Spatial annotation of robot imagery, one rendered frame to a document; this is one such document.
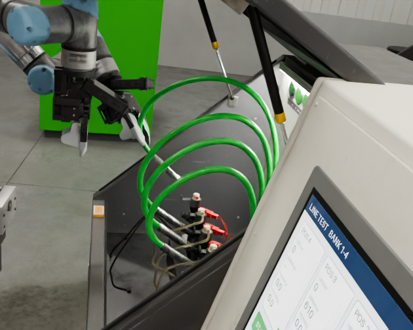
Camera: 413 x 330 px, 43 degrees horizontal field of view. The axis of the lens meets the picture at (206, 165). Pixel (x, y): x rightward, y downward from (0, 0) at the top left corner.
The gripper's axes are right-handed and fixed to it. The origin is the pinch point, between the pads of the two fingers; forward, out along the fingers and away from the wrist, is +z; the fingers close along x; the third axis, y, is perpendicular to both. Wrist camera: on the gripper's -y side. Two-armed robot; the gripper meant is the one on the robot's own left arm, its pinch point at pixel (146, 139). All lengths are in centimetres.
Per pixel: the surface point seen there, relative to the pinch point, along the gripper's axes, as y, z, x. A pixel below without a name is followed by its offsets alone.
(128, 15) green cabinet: 94, -151, -248
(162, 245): -6.0, 27.3, 26.7
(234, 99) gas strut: -18.3, -2.4, -27.6
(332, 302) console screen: -43, 44, 57
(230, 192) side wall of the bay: 0.7, 21.5, -37.2
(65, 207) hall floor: 159, -27, -157
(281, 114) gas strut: -42, 16, 31
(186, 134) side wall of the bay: -0.9, 0.0, -23.3
